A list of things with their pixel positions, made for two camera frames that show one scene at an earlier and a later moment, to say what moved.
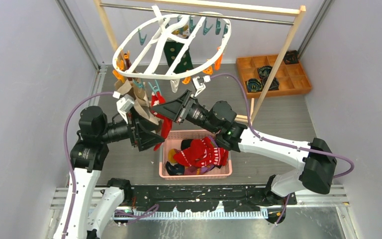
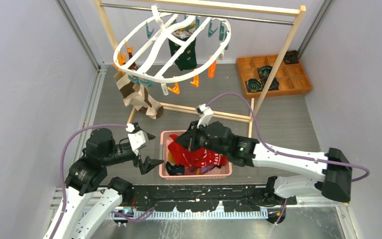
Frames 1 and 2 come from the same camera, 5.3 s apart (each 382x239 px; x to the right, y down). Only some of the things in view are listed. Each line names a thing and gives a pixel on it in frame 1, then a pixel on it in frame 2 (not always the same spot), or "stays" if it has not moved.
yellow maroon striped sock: x=191 y=170 stays
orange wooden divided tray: x=292 y=77 stays
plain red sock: x=166 y=122 -> x=176 y=150
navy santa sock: x=177 y=170 stays
